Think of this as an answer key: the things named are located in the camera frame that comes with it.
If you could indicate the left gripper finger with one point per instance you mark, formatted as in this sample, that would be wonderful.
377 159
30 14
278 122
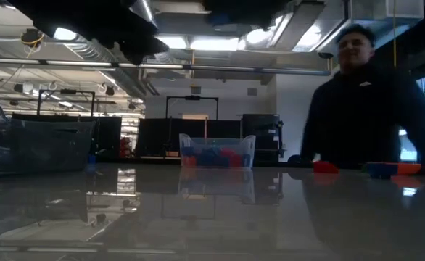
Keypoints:
134 54
149 36

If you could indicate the small orange toy block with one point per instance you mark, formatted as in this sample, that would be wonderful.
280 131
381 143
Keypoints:
189 161

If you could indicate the small blue toy block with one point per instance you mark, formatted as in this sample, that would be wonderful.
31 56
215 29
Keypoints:
209 158
247 160

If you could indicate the dark grey translucent bin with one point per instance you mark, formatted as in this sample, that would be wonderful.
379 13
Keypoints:
45 148

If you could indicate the small red toy block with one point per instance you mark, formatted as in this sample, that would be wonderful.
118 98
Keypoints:
236 160
228 153

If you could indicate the ceiling light panel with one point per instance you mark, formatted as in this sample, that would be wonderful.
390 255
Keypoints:
169 41
214 44

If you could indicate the black ceiling device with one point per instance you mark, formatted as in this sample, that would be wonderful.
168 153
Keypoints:
32 36

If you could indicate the horizontal ceiling pipe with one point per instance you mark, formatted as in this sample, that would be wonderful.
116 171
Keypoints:
234 68

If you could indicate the black partition panels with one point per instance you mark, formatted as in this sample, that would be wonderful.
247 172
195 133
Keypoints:
154 137

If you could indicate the red shelf items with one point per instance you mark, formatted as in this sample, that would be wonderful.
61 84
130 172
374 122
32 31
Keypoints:
125 146

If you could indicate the clear plastic bin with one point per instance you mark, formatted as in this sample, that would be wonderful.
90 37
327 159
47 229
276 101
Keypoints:
218 143

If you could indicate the person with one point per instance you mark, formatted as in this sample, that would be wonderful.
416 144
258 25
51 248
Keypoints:
361 116

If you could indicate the long red toy block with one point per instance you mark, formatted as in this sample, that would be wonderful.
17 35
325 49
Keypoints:
325 167

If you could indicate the long green toy block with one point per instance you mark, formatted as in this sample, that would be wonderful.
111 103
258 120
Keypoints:
364 167

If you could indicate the long orange toy block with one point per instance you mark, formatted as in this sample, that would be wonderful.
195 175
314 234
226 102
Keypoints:
409 168

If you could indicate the silver spiral duct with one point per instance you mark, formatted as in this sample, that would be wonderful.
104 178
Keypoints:
93 50

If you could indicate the silver rectangular duct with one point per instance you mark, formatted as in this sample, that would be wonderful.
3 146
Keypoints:
307 29

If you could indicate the black frame stand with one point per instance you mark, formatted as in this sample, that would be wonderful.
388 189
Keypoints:
192 97
67 91

